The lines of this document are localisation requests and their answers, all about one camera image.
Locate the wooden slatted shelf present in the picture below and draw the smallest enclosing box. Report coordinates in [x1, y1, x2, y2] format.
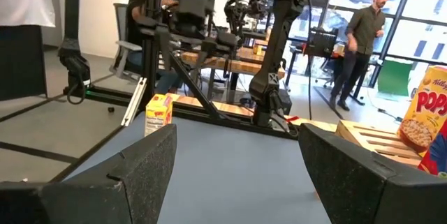
[334, 119, 424, 168]

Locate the wooden workbench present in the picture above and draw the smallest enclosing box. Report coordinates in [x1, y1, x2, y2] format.
[181, 45, 287, 80]

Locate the grey office chair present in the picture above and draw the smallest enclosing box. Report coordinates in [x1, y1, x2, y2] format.
[110, 3, 144, 80]

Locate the aluminium bar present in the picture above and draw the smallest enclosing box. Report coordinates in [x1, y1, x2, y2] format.
[120, 76, 147, 127]

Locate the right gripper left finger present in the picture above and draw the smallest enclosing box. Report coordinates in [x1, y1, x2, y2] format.
[0, 123, 178, 224]

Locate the black monitor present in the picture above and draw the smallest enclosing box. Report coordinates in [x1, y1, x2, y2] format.
[306, 27, 339, 58]

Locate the yellow Corn Pops cereal box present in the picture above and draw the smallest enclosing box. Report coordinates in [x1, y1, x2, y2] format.
[145, 94, 175, 137]
[397, 65, 447, 156]

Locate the person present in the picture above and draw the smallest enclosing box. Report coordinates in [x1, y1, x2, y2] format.
[329, 0, 393, 112]
[125, 0, 184, 94]

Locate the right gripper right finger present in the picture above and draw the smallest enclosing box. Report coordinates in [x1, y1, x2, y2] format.
[298, 123, 447, 224]

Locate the green panel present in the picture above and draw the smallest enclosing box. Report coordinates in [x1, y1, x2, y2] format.
[376, 59, 413, 96]

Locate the red Froot Loops cereal box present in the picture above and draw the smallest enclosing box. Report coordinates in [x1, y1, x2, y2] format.
[418, 122, 447, 178]

